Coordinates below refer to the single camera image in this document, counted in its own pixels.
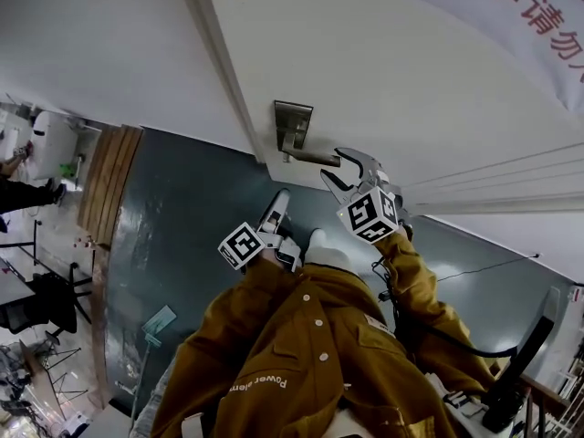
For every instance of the white door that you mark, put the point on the white door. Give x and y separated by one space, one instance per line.
365 62

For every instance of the teal flat mop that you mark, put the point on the teal flat mop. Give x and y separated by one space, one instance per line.
157 322

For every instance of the wooden slatted panel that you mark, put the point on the wooden slatted panel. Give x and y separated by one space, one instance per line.
107 180

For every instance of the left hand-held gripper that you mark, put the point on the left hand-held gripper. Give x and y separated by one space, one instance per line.
242 246

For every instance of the person's left forearm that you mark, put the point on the person's left forearm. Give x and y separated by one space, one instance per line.
255 295

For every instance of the black office chair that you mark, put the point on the black office chair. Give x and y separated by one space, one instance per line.
57 299

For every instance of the person's grey trouser leg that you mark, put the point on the person's grey trouser leg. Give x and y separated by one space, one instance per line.
155 404

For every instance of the person's mustard jacket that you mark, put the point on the person's mustard jacket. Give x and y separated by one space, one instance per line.
328 363

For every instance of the person's right forearm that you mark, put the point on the person's right forearm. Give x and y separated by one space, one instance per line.
415 276

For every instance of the person's white shoe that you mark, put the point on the person's white shoe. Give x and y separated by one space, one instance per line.
321 249

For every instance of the small green object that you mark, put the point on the small green object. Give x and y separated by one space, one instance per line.
68 169

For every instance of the white rounded appliance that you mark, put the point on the white rounded appliance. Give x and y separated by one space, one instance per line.
52 146

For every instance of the white banner with red print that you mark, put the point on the white banner with red print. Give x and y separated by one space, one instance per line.
515 21

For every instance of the grey table with black frame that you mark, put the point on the grey table with black frame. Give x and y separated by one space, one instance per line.
11 290

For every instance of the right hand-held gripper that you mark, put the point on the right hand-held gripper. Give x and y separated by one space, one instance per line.
369 215

